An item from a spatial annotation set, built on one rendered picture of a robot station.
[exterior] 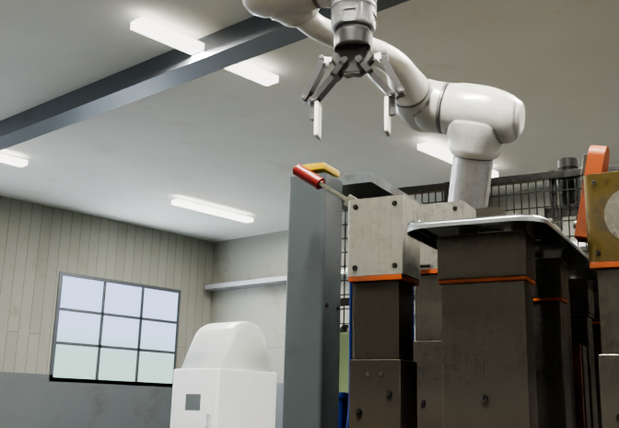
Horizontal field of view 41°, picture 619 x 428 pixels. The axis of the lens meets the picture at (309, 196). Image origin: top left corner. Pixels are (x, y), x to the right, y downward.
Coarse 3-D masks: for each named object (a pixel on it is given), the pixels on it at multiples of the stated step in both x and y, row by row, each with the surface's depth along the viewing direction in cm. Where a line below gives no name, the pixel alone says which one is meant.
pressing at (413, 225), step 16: (416, 224) 110; (432, 224) 108; (448, 224) 107; (464, 224) 106; (480, 224) 110; (496, 224) 110; (512, 224) 110; (528, 224) 110; (544, 224) 108; (432, 240) 122; (544, 240) 120; (560, 240) 119; (544, 256) 131; (560, 256) 131; (576, 256) 131; (576, 272) 145; (592, 272) 145
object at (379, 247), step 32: (352, 224) 124; (384, 224) 121; (352, 256) 122; (384, 256) 120; (416, 256) 123; (384, 288) 119; (384, 320) 118; (384, 352) 117; (352, 384) 118; (384, 384) 116; (416, 384) 120; (352, 416) 117; (384, 416) 114; (416, 416) 119
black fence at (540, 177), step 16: (512, 176) 284; (528, 176) 282; (544, 176) 279; (560, 176) 276; (576, 176) 274; (416, 192) 300; (432, 192) 299; (448, 192) 294; (528, 192) 281; (528, 208) 280; (544, 208) 278; (560, 208) 275; (576, 208) 273; (560, 224) 274
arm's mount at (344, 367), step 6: (342, 336) 212; (348, 336) 211; (342, 342) 212; (348, 342) 211; (342, 348) 212; (348, 348) 210; (342, 354) 211; (348, 354) 210; (342, 360) 211; (348, 360) 210; (342, 366) 210; (348, 366) 209; (342, 372) 210; (348, 372) 209; (342, 378) 210; (342, 384) 209; (342, 390) 209
